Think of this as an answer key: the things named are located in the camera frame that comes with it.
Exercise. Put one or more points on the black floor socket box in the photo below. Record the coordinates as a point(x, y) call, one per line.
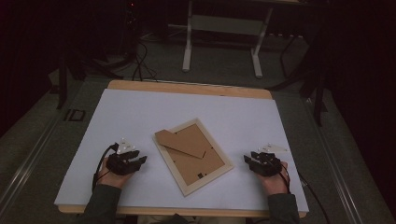
point(74, 115)

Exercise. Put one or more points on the dark device with red light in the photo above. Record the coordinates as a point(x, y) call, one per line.
point(131, 28)

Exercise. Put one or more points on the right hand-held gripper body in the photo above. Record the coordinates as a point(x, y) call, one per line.
point(268, 165)

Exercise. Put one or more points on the white metal desk frame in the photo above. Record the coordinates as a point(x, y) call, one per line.
point(188, 46)

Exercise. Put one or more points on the black metal stand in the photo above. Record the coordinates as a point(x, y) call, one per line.
point(318, 99)
point(62, 81)

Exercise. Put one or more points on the wooden picture frame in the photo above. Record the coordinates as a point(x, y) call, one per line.
point(193, 161)

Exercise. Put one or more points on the person's right hand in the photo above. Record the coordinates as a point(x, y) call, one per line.
point(277, 183)

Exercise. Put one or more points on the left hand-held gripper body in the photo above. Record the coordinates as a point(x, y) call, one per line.
point(120, 165)

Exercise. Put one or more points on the person's left hand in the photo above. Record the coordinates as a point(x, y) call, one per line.
point(113, 180)

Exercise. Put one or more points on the white table mat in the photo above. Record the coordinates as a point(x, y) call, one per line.
point(155, 105)

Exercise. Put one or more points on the metal floor rail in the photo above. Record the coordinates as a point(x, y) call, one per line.
point(28, 166)
point(337, 174)

